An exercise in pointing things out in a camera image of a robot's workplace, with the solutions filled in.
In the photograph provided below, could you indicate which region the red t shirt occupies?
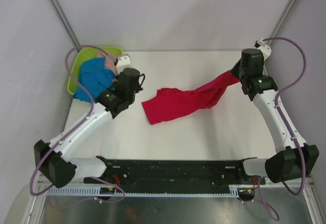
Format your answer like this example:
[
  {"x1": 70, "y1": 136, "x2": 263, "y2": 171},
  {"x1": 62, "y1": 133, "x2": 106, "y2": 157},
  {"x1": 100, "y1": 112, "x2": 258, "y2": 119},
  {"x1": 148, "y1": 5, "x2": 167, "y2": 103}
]
[{"x1": 142, "y1": 71, "x2": 239, "y2": 125}]

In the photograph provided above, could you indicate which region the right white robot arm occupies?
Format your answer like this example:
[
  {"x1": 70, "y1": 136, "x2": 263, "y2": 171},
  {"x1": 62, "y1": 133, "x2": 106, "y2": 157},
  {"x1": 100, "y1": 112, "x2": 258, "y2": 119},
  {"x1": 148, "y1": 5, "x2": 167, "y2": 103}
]
[{"x1": 231, "y1": 48, "x2": 319, "y2": 184}]

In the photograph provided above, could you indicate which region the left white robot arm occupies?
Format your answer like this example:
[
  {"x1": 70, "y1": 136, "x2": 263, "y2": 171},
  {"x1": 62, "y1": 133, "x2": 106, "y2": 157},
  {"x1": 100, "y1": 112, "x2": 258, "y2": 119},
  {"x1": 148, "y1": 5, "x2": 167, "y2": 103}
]
[{"x1": 34, "y1": 68, "x2": 145, "y2": 188}]

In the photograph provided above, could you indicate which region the beige pink t shirt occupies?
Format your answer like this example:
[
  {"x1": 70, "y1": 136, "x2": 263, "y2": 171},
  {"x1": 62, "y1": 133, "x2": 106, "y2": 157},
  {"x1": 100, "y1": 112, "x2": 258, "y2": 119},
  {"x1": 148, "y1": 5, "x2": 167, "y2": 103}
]
[{"x1": 96, "y1": 51, "x2": 118, "y2": 75}]

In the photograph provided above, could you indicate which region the blue t shirt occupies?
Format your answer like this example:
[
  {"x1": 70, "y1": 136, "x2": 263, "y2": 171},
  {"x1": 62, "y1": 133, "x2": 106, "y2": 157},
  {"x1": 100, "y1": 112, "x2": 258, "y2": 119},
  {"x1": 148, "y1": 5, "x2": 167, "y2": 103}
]
[{"x1": 78, "y1": 58, "x2": 117, "y2": 100}]

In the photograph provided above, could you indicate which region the lime green plastic bin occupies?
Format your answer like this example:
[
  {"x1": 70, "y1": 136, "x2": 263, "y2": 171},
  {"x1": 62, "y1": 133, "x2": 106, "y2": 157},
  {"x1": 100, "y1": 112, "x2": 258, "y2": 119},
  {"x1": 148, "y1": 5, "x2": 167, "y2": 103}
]
[{"x1": 67, "y1": 46, "x2": 123, "y2": 95}]

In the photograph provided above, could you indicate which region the right aluminium side rail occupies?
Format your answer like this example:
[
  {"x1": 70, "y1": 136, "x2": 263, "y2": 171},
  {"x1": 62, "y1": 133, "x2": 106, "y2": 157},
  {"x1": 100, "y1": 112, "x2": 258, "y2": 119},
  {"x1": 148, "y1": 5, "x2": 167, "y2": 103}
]
[{"x1": 258, "y1": 49, "x2": 279, "y2": 92}]

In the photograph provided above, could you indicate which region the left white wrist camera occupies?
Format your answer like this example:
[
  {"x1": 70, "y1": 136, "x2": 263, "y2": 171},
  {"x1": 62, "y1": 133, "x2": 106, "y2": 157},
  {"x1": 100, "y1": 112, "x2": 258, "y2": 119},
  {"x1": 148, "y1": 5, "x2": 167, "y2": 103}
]
[{"x1": 116, "y1": 54, "x2": 132, "y2": 74}]

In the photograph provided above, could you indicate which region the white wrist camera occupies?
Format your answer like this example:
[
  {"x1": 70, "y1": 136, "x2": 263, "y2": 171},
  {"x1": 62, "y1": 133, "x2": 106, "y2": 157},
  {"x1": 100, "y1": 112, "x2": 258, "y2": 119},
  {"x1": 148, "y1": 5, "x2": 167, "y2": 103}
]
[
  {"x1": 116, "y1": 54, "x2": 132, "y2": 74},
  {"x1": 254, "y1": 39, "x2": 271, "y2": 61}
]

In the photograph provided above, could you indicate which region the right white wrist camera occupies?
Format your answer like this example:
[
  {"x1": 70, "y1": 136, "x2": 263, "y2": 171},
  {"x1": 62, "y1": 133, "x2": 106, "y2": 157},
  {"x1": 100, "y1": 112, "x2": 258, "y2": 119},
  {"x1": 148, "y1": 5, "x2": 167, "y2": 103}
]
[{"x1": 254, "y1": 39, "x2": 271, "y2": 61}]

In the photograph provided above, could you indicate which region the right aluminium frame post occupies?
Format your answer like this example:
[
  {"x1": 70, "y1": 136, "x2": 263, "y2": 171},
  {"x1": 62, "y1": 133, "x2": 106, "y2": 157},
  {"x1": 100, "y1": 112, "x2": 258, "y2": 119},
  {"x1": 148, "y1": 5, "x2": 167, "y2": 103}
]
[{"x1": 270, "y1": 0, "x2": 299, "y2": 38}]

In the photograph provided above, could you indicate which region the aluminium frame post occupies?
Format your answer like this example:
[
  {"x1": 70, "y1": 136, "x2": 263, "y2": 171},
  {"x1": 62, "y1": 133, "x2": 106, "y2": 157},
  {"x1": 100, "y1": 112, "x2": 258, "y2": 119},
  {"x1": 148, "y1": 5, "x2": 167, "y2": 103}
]
[
  {"x1": 270, "y1": 0, "x2": 299, "y2": 38},
  {"x1": 48, "y1": 0, "x2": 80, "y2": 46}
]

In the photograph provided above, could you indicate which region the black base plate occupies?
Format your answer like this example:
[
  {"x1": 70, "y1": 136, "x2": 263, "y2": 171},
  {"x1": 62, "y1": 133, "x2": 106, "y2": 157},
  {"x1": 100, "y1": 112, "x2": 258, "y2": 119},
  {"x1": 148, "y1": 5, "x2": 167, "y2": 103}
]
[{"x1": 97, "y1": 156, "x2": 260, "y2": 186}]

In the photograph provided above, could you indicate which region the grey slotted cable duct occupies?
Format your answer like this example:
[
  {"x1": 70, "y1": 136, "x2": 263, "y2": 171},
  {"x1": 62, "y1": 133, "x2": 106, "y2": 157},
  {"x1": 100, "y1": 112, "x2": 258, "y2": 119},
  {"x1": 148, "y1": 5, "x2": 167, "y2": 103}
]
[{"x1": 44, "y1": 185, "x2": 255, "y2": 197}]

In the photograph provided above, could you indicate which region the left aluminium frame post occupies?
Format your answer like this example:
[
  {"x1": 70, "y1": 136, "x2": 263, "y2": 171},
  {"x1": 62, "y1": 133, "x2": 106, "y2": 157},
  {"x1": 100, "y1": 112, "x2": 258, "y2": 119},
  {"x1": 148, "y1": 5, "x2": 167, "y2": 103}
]
[{"x1": 48, "y1": 0, "x2": 80, "y2": 46}]

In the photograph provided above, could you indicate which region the aluminium front rail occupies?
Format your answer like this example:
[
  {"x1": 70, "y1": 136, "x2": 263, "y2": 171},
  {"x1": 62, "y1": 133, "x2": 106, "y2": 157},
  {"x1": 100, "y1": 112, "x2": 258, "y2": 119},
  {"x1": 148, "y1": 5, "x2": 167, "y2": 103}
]
[{"x1": 262, "y1": 173, "x2": 314, "y2": 188}]

